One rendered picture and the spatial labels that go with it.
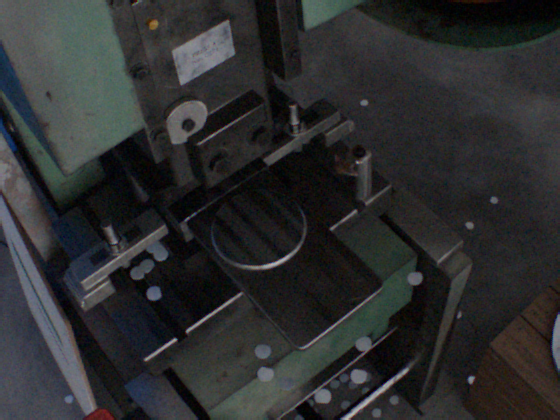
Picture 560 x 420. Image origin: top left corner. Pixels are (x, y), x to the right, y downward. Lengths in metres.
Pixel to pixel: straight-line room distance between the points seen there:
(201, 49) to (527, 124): 1.55
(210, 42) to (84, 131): 0.18
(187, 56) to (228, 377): 0.46
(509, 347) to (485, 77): 1.16
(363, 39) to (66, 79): 1.84
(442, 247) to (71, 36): 0.69
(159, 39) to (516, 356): 0.91
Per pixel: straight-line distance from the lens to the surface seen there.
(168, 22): 0.70
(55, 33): 0.58
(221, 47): 0.76
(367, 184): 1.03
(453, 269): 1.09
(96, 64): 0.62
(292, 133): 1.06
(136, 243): 0.99
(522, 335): 1.36
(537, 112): 2.22
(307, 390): 1.33
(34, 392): 1.82
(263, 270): 0.90
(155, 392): 1.00
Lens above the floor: 1.55
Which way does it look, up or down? 54 degrees down
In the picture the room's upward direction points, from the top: 10 degrees counter-clockwise
